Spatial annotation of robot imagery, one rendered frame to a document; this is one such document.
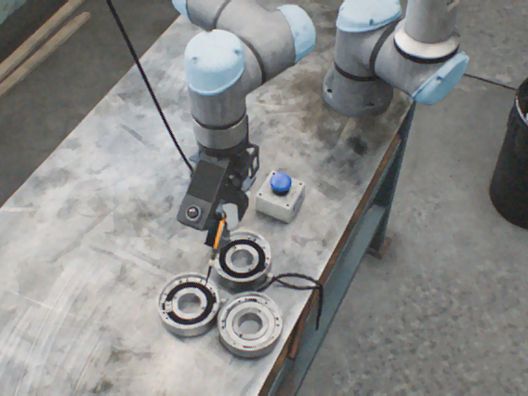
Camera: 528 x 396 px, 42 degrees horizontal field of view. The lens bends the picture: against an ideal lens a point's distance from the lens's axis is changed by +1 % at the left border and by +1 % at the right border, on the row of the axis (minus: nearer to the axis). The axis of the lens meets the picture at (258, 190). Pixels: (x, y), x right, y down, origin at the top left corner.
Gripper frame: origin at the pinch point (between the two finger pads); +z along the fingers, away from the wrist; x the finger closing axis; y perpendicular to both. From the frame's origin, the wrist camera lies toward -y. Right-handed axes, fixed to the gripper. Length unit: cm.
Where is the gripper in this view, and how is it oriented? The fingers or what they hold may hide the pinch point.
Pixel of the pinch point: (220, 225)
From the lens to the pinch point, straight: 110.6
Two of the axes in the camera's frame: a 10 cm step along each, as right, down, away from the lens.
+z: 0.1, 6.2, 7.9
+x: -8.9, -3.5, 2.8
